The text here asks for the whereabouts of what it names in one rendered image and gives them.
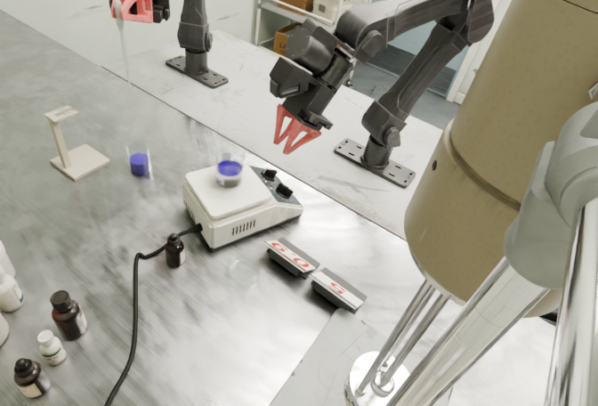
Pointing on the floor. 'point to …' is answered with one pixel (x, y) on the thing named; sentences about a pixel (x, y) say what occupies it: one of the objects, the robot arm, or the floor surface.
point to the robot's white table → (338, 113)
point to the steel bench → (94, 102)
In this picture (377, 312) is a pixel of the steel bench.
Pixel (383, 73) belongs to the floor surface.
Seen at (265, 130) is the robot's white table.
